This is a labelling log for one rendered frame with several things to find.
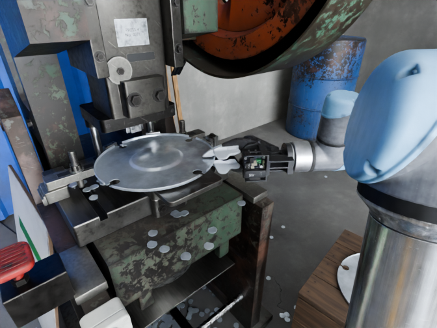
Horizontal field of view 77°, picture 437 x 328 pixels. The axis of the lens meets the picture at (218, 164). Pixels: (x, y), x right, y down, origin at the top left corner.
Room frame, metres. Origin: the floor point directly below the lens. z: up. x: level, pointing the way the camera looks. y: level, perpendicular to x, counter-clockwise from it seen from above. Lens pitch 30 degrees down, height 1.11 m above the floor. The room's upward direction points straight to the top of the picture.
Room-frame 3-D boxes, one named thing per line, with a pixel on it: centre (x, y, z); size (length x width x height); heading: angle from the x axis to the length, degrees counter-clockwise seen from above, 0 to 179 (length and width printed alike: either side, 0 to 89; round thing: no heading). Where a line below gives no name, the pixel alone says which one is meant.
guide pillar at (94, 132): (0.69, 0.34, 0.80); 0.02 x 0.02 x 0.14
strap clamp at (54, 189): (0.59, 0.36, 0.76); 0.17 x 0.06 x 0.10; 130
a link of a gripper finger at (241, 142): (0.61, -0.05, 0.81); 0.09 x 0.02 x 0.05; 92
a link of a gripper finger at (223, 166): (0.58, -0.01, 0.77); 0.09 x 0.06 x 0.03; 92
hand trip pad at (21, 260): (0.31, 0.34, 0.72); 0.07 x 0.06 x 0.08; 40
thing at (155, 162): (0.60, 0.15, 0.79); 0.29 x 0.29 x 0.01
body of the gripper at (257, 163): (0.59, -0.11, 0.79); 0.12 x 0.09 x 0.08; 92
